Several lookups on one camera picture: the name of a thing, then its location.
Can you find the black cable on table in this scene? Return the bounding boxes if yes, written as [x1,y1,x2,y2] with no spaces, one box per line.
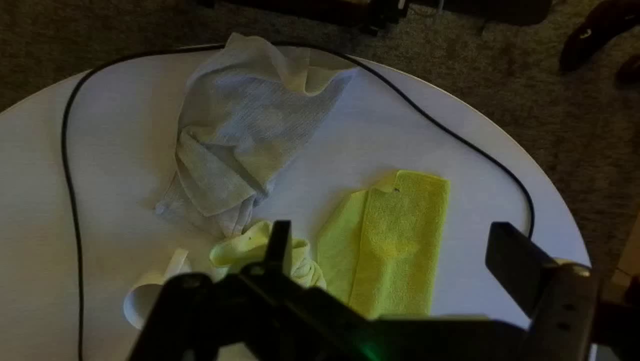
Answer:
[61,43,541,361]

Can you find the white mug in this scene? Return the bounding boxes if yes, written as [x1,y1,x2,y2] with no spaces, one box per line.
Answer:
[123,247,197,334]

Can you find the white cloth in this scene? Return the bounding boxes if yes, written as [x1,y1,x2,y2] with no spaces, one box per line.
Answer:
[155,30,363,236]

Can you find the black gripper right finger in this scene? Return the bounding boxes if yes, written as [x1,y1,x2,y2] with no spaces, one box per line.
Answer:
[485,221,596,332]

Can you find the small pale yellow cloth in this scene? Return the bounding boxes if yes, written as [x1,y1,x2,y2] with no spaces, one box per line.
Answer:
[208,218,329,290]

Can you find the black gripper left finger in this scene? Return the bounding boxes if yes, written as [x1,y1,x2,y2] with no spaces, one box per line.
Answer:
[264,218,297,277]

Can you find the yellow-green microfiber towel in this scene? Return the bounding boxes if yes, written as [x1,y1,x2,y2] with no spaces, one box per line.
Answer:
[312,168,453,322]

